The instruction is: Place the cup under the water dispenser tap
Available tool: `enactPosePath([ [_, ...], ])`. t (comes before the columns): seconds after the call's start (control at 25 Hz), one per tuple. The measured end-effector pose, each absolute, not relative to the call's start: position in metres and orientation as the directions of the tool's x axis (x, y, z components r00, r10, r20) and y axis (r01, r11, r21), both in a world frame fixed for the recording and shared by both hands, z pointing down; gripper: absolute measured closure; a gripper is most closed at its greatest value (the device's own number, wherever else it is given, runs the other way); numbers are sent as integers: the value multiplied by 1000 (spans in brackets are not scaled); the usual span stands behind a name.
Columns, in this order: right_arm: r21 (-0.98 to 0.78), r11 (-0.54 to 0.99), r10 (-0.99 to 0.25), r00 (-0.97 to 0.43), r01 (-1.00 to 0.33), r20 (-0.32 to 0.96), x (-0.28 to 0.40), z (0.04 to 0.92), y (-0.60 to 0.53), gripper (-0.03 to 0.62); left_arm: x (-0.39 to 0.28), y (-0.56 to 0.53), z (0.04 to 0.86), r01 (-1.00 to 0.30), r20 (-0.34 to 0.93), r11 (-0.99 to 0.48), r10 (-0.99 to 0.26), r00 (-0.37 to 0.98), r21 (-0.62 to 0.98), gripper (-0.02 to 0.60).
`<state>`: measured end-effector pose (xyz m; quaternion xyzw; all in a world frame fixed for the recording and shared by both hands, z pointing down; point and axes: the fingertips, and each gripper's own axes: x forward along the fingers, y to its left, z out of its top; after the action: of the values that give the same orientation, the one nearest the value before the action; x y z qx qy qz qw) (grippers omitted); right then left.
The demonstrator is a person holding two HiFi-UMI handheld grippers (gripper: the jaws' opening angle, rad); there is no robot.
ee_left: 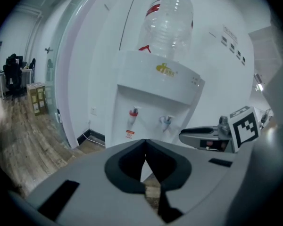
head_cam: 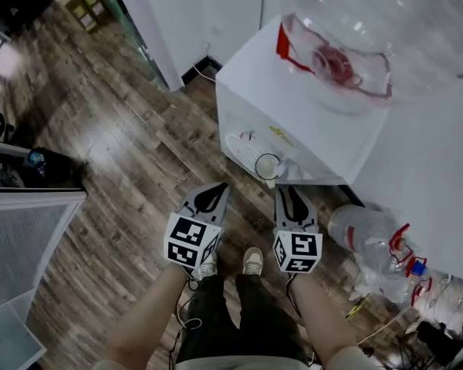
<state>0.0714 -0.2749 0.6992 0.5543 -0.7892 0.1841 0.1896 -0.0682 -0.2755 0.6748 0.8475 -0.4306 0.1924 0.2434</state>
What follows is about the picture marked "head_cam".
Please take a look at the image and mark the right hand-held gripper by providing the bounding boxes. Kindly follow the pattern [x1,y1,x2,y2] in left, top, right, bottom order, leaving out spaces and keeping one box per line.
[272,186,323,274]

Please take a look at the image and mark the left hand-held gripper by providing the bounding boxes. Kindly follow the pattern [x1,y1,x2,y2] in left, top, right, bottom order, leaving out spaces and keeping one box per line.
[163,182,232,271]

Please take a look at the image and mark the white cup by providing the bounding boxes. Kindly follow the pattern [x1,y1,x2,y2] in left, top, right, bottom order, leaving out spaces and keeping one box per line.
[254,153,282,189]

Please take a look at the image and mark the white water dispenser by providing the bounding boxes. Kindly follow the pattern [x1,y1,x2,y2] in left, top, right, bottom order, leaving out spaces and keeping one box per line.
[215,13,390,187]

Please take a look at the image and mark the person's left forearm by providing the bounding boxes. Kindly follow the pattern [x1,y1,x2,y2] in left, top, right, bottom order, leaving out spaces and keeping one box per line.
[106,262,190,362]

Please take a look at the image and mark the person's right forearm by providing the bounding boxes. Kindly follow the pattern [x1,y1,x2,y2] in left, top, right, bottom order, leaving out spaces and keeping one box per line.
[291,271,362,365]

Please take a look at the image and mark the clear large water jug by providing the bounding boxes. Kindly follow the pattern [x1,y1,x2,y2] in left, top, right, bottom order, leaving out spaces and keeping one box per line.
[275,0,463,106]

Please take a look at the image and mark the person's left shoe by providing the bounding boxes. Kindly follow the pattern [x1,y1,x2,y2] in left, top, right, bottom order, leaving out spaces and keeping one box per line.
[194,251,219,281]

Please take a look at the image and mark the person's shoe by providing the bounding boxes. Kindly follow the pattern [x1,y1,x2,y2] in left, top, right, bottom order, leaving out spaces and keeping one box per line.
[194,251,219,281]
[242,247,264,276]

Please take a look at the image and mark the person's right shoe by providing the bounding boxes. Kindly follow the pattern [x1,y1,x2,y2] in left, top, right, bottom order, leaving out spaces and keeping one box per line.
[242,247,264,276]

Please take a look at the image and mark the empty bottle with blue cap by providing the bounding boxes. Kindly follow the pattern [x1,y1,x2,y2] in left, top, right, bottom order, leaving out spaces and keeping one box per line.
[364,254,429,284]

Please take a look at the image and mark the yellow black tool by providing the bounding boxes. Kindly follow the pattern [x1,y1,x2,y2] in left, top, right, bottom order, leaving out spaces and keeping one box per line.
[345,293,371,319]

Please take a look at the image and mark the person's dark trousers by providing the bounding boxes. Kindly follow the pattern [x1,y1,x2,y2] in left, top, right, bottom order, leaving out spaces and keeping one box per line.
[175,271,309,365]

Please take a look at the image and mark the black trash bin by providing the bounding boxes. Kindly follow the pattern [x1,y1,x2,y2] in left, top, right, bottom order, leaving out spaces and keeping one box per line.
[7,146,88,188]

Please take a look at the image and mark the person's beige shirt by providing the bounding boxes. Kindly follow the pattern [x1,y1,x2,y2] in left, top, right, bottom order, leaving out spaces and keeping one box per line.
[92,345,383,370]

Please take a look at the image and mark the frosted glass door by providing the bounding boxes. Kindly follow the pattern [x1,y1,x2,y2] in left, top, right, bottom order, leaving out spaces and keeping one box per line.
[100,0,169,90]

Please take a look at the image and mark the black tripod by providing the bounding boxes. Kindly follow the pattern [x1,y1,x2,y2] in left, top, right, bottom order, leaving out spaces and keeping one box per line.
[395,333,437,370]

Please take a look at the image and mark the dark cardboard box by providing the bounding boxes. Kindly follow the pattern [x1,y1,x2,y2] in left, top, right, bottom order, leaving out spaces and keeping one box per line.
[65,0,110,34]

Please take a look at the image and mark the empty bottle with red handle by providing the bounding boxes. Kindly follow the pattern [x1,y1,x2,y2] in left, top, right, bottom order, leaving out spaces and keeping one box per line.
[354,271,433,308]
[326,203,412,264]

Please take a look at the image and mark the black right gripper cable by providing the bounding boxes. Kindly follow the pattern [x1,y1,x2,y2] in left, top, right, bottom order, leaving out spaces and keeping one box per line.
[285,274,321,365]

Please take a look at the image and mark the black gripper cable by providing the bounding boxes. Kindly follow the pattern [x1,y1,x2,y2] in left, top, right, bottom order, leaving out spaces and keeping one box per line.
[285,274,321,365]
[167,275,204,370]

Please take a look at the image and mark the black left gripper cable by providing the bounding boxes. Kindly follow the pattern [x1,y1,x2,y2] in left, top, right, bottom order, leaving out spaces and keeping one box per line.
[167,275,204,370]

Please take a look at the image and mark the white dispenser power cord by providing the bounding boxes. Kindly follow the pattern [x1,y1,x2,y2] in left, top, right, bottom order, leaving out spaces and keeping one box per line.
[192,63,217,82]

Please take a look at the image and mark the thin white floor cable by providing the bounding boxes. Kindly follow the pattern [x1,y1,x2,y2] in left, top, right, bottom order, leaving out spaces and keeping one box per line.
[357,274,455,345]

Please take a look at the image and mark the glass partition with white frame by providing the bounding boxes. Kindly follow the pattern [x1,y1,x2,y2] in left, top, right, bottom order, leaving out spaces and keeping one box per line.
[0,190,86,369]

